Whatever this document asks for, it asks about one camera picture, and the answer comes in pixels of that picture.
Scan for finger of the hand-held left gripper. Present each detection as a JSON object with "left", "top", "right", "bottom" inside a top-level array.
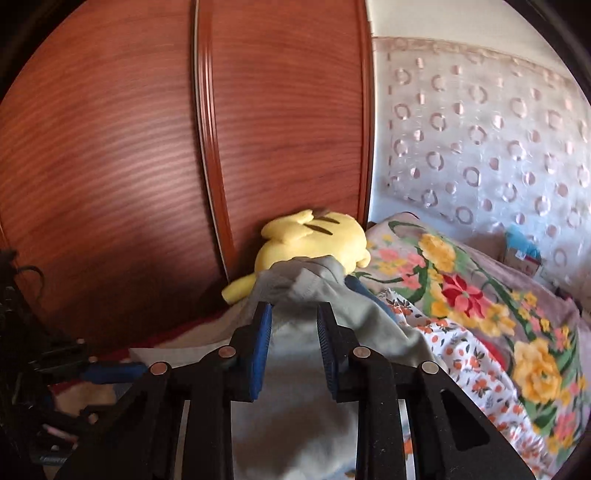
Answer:
[
  {"left": 51, "top": 402, "right": 122, "bottom": 439},
  {"left": 69, "top": 360, "right": 148, "bottom": 386}
]

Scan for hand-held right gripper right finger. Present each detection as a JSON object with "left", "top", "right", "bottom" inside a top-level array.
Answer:
[{"left": 316, "top": 301, "right": 539, "bottom": 480}]

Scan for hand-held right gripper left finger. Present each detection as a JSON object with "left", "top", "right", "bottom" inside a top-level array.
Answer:
[{"left": 54, "top": 301, "right": 273, "bottom": 480}]

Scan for grey-green pants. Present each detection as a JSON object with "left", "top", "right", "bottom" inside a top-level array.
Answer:
[{"left": 229, "top": 255, "right": 450, "bottom": 480}]

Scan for folded blue jeans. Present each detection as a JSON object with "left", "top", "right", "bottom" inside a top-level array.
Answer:
[{"left": 344, "top": 274, "right": 402, "bottom": 326}]

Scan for yellow plush toy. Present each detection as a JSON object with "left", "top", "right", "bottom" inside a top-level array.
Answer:
[{"left": 222, "top": 209, "right": 371, "bottom": 304}]

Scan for floral blanket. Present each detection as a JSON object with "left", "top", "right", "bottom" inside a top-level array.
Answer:
[{"left": 365, "top": 212, "right": 585, "bottom": 480}]

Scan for wooden wardrobe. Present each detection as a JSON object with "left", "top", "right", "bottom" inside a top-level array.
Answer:
[{"left": 0, "top": 0, "right": 376, "bottom": 333}]

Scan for blue tissue pack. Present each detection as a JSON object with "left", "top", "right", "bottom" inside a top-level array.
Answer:
[{"left": 503, "top": 226, "right": 543, "bottom": 278}]

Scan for circle patterned sheer wall cloth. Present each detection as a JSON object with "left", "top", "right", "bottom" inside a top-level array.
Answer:
[{"left": 372, "top": 37, "right": 591, "bottom": 287}]

